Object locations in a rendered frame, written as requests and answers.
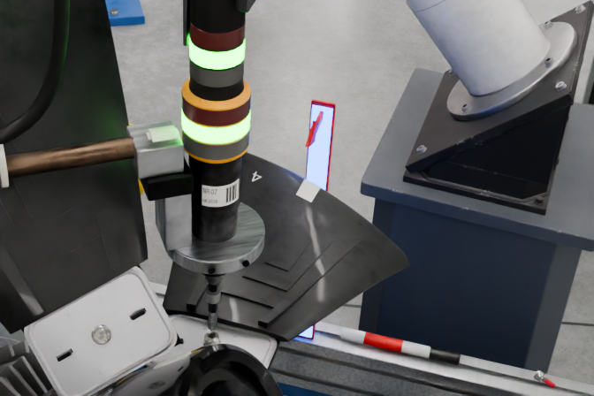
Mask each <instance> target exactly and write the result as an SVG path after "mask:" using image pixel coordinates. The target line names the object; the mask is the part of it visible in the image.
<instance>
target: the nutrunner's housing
mask: <svg viewBox="0 0 594 396"><path fill-rule="evenodd" d="M188 166H189V168H190V170H191V172H192V174H193V176H194V192H193V193H192V194H191V231H192V234H193V235H194V236H195V237H196V238H197V239H199V240H202V241H205V242H208V243H220V242H225V241H227V240H229V239H231V238H232V237H233V236H234V235H235V234H236V232H237V230H238V207H239V206H240V194H241V168H242V156H241V157H239V158H237V159H235V160H233V161H231V162H228V163H222V164H210V163H204V162H202V161H199V160H197V159H195V158H193V157H191V156H190V155H188ZM202 274H203V273H202ZM225 274H226V273H225ZM203 275H205V276H208V277H219V276H223V275H224V274H203Z"/></svg>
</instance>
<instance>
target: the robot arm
mask: <svg viewBox="0 0 594 396"><path fill-rule="evenodd" d="M404 1H405V2H406V4H407V5H408V7H409V8H410V10H411V11H412V12H413V13H414V15H415V16H416V17H417V19H418V20H419V22H420V23H421V25H422V26H423V28H424V29H425V31H426V32H427V34H428V35H429V36H430V38H431V39H432V41H433V42H434V43H435V44H436V46H437V47H438V49H439V51H440V52H441V53H442V55H443V56H444V58H445V60H446V61H447V62H448V64H449V65H450V66H451V67H452V69H453V70H454V72H455V73H456V75H457V76H458V78H459V81H458V82H457V83H456V85H455V86H454V87H453V89H452V91H451V93H450V95H449V96H448V100H447V109H448V110H449V111H450V113H451V114H452V116H453V117H454V118H456V119H459V120H474V119H479V118H485V117H488V116H490V115H492V114H495V113H497V112H500V111H502V110H504V109H506V108H508V107H510V106H512V105H514V104H515V103H518V102H519V101H520V100H522V99H524V98H525V97H527V96H528V95H530V94H531V93H533V92H534V91H536V90H537V89H538V88H540V87H541V86H543V85H544V84H545V83H546V82H547V81H548V80H549V79H550V78H551V77H552V76H553V75H555V74H556V73H557V71H558V70H559V69H560V68H561V67H562V66H563V65H564V64H565V63H566V62H567V61H568V60H569V58H570V57H571V55H572V53H573V52H574V50H575V46H576V44H577V38H578V37H577V34H576V31H575V30H574V29H573V27H572V26H571V25H569V24H568V23H565V22H553V23H552V22H551V21H550V20H548V21H546V22H545V23H544V24H543V25H541V26H538V25H537V23H536V22H535V20H533V18H532V16H531V15H530V13H529V11H528V10H527V8H526V7H525V5H524V4H523V2H522V0H404ZM254 2H255V0H236V8H237V9H238V10H239V11H243V12H249V10H250V9H251V7H252V6H253V4H254Z"/></svg>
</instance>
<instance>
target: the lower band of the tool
mask: <svg viewBox="0 0 594 396"><path fill-rule="evenodd" d="M189 81H190V78H189V79H188V80H187V81H186V82H185V83H184V85H183V87H182V95H183V96H184V98H185V99H186V101H187V102H189V103H190V104H192V105H193V106H195V107H197V108H200V109H204V110H231V109H234V108H237V107H239V106H241V105H242V104H244V103H245V102H246V101H247V100H248V99H249V97H250V95H251V89H250V86H249V85H248V83H247V82H246V81H245V80H243V82H244V90H243V92H242V93H241V94H240V95H239V96H237V97H235V98H233V99H231V100H227V101H221V102H214V101H208V100H204V99H201V98H199V97H197V96H196V95H194V94H193V93H192V92H191V91H190V89H189ZM183 114H184V113H183ZM248 115H249V114H248ZM248 115H247V116H246V117H245V118H244V119H243V120H241V121H240V122H238V123H236V124H233V125H229V126H205V125H201V124H198V123H195V122H194V121H192V120H191V119H189V118H188V117H187V116H186V115H185V114H184V116H185V117H186V118H187V119H188V120H189V121H191V122H193V123H195V124H197V125H198V126H204V127H209V128H225V127H230V126H235V125H237V124H239V123H241V122H242V121H244V120H245V119H246V118H247V117H248ZM183 131H184V130H183ZM184 133H186V132H185V131H184ZM246 134H247V133H246ZM246 134H245V135H246ZM245 135H244V136H245ZM187 136H188V137H189V138H191V139H192V140H194V141H198V140H196V139H194V138H192V137H190V136H189V135H188V134H187ZM244 136H242V137H241V138H239V139H238V140H236V141H239V140H240V139H242V138H243V137H244ZM236 141H231V142H227V143H207V142H203V141H198V142H200V143H203V144H208V145H225V144H230V143H234V142H236ZM184 150H185V151H186V152H187V153H188V154H189V155H190V156H191V157H193V158H195V159H197V160H199V161H202V162H204V163H210V164H222V163H228V162H231V161H233V160H235V159H237V158H239V157H241V156H242V155H244V154H245V153H246V151H247V150H248V147H247V149H246V150H245V151H244V152H243V153H241V154H240V155H238V156H236V157H233V158H229V159H225V160H208V159H203V158H200V157H198V156H194V155H192V154H191V153H189V152H188V151H187V150H186V149H185V148H184Z"/></svg>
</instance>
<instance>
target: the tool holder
mask: <svg viewBox="0 0 594 396"><path fill-rule="evenodd" d="M162 126H174V124H173V122H172V120H171V119H168V120H162V121H157V122H150V123H145V124H138V125H132V126H128V127H127V128H126V134H127V137H130V136H131V137H133V149H134V158H132V159H131V162H132V164H133V168H134V170H135V173H136V175H137V178H138V179H140V181H141V184H142V186H143V189H144V191H145V194H146V196H147V198H148V200H149V201H155V217H156V228H157V230H158V232H159V234H160V237H161V239H162V242H163V244H164V249H165V251H166V253H167V255H168V256H169V257H170V258H171V259H172V260H173V261H174V262H175V263H177V264H178V265H180V266H181V267H183V268H186V269H188V270H192V271H195V272H199V273H203V274H225V273H230V272H234V271H236V270H241V269H243V268H245V267H248V265H249V264H251V263H252V262H254V261H255V260H256V259H257V258H258V257H259V255H260V254H261V253H262V251H263V247H264V236H265V228H264V223H263V220H262V219H261V217H260V216H259V215H258V213H257V212H256V211H255V210H253V209H252V208H250V207H249V206H247V205H246V204H244V203H242V202H241V203H240V206H239V207H238V230H237V232H236V234H235V235H234V236H233V237H232V238H231V239H229V240H227V241H225V242H220V243H208V242H205V241H202V240H199V239H197V238H196V237H195V236H194V235H193V234H192V231H191V194H192V193H193V192H194V176H193V174H192V172H191V170H190V168H189V166H188V164H187V160H186V159H185V157H184V145H183V143H182V141H181V139H180V137H179V136H178V138H176V139H170V140H164V141H154V142H153V141H152V139H148V136H147V135H146V133H148V132H149V131H148V129H150V128H157V127H162ZM174 127H175V126H174ZM175 128H176V127H175Z"/></svg>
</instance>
